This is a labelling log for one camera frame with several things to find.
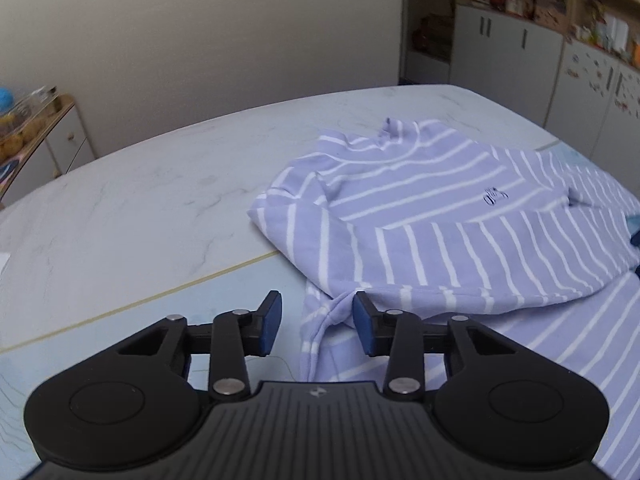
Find small wooden side cabinet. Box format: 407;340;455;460
0;94;99;211

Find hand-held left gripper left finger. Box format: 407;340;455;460
117;290;284;402

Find purple white striped shirt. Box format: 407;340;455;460
246;118;640;480

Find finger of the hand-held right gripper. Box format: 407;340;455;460
626;212;640;277

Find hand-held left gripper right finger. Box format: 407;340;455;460
351;290;521;403

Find white boxes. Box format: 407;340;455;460
602;14;631;55

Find tall narrow open shelf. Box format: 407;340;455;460
398;0;457;87

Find clear plastic container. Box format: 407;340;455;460
0;86;62;137

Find pile of yellow fruit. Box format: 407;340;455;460
0;112;41;162

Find white cabinet with dark handles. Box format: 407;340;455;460
448;2;640;161

